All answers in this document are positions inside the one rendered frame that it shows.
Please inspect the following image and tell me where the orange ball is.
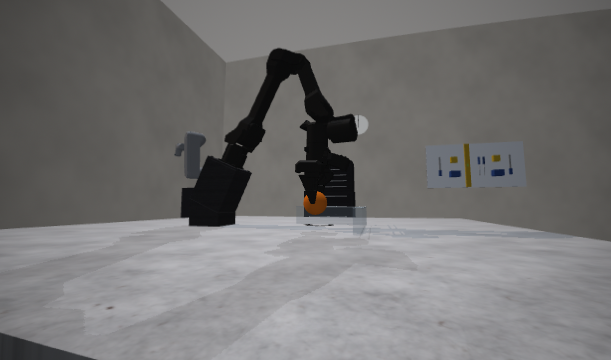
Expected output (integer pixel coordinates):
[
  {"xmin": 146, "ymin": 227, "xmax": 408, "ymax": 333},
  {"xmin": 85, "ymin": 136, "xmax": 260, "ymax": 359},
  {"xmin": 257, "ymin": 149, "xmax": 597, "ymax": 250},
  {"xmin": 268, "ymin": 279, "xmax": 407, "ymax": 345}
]
[{"xmin": 303, "ymin": 191, "xmax": 327, "ymax": 215}]

